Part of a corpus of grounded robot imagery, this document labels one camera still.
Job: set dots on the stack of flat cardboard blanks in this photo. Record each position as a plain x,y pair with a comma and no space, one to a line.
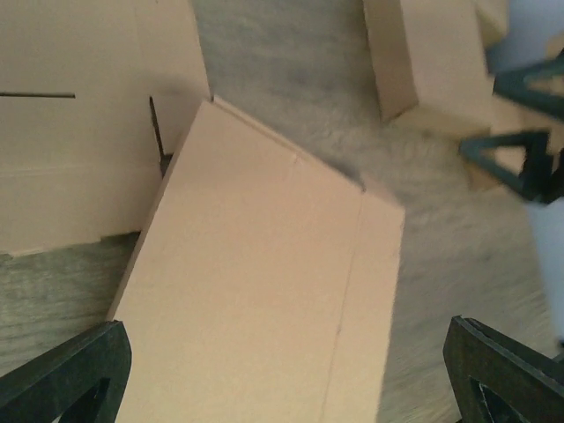
94,96

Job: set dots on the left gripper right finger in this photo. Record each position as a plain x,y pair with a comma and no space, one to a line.
495,378

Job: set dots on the large folded cardboard box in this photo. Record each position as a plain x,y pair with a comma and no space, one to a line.
429,66

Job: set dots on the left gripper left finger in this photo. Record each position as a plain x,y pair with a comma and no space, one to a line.
81,380

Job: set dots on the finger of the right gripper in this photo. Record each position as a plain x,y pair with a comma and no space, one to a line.
517,86
520,161

